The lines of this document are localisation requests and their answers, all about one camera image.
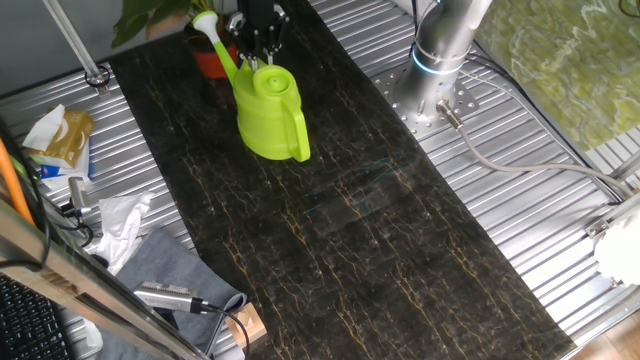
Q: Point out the green plastic watering can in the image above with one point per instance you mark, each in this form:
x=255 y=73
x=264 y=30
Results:
x=270 y=115

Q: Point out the black keyboard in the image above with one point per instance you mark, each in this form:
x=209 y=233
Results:
x=25 y=325

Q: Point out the aluminium frame bar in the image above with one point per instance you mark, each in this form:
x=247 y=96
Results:
x=75 y=280

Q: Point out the anthurium plant with broad leaves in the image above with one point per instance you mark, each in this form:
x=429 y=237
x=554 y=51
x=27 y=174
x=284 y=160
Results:
x=145 y=17

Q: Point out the dark marbled table mat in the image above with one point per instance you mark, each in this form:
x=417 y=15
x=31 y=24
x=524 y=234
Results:
x=375 y=250

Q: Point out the silver finned camera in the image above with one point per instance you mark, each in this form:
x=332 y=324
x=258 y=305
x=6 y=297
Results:
x=165 y=296

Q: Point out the yellow tissue box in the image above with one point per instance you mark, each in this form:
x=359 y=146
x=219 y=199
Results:
x=70 y=137

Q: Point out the red plant pot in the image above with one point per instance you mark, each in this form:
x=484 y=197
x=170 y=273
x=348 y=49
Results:
x=210 y=60

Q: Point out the grey towel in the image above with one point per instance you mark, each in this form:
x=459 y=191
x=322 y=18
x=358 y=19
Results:
x=165 y=265

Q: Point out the silver support pole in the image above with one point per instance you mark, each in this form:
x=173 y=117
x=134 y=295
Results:
x=75 y=42

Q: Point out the small silver camera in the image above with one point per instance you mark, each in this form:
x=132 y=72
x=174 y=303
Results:
x=77 y=192

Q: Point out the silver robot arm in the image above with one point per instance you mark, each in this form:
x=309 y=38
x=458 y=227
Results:
x=440 y=55

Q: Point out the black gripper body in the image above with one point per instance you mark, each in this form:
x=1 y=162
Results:
x=260 y=22

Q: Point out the blue and white box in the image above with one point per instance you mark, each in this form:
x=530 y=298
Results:
x=55 y=172

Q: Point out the green marbled sheet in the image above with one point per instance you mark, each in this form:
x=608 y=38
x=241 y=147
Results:
x=565 y=60

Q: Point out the crumpled white tissue paper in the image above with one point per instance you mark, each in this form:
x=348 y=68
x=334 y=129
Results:
x=120 y=225

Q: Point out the wooden block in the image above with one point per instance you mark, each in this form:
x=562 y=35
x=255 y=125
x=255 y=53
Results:
x=250 y=322

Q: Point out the orange tube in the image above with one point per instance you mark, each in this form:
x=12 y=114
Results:
x=12 y=182

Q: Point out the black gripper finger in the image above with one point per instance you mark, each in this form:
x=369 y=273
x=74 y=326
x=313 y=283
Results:
x=271 y=56
x=252 y=62

